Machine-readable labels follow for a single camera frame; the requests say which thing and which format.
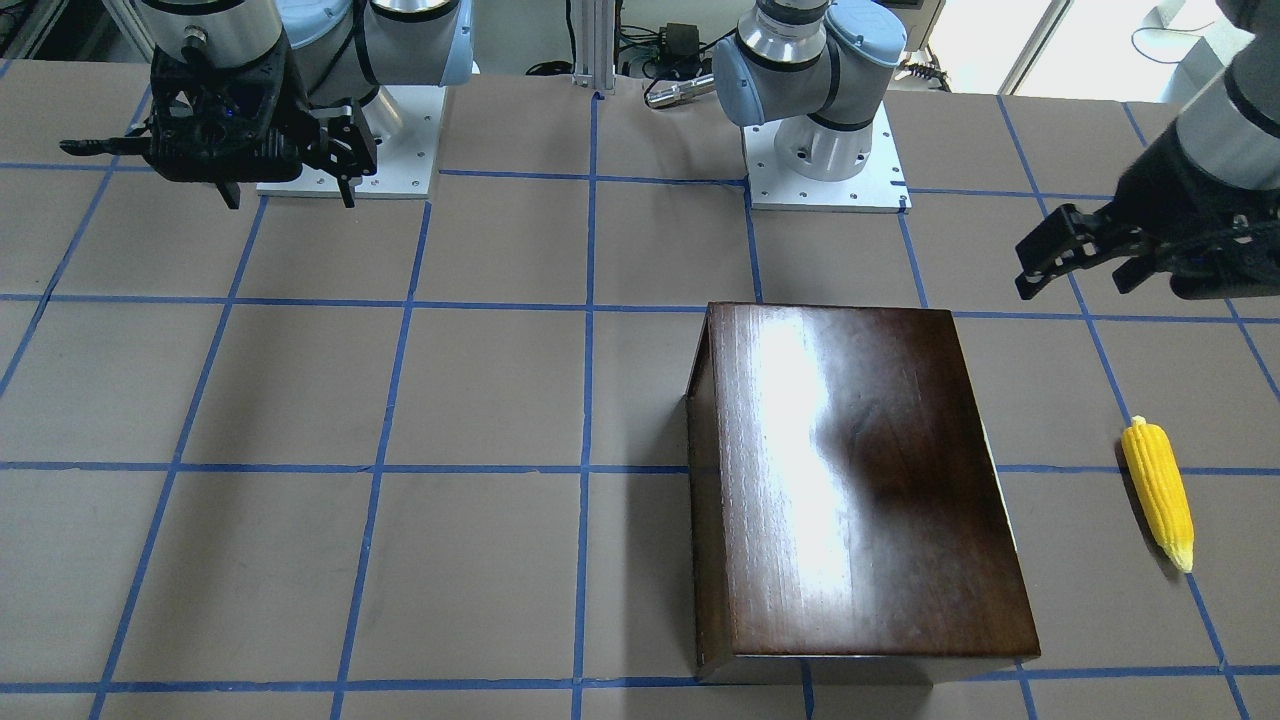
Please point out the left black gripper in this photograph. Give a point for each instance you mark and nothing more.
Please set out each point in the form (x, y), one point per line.
(1172, 196)

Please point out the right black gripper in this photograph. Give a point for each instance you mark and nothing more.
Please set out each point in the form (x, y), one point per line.
(299, 113)

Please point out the yellow plastic corn cob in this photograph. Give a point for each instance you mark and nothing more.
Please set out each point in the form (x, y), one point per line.
(1162, 496)

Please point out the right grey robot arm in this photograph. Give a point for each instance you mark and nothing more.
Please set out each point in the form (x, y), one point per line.
(302, 98)

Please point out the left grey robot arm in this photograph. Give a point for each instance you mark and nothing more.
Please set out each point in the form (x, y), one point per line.
(832, 60)

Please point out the dark wooden drawer cabinet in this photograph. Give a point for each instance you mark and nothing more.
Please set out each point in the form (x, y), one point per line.
(847, 523)

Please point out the silver metal cylinder tool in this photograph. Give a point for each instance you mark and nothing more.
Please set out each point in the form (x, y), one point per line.
(680, 92)

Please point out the black power adapter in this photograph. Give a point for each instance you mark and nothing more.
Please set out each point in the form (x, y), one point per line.
(678, 49)

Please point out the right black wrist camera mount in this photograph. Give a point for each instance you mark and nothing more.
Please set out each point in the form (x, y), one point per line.
(214, 125)

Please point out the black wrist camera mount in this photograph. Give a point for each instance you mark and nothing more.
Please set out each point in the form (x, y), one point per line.
(1238, 262)
(214, 125)

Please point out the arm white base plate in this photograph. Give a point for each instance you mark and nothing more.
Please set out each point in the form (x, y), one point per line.
(405, 121)
(797, 165)

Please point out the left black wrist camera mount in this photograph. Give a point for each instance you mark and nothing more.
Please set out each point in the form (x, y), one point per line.
(1238, 262)

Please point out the aluminium frame post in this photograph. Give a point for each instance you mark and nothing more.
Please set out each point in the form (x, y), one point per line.
(593, 27)

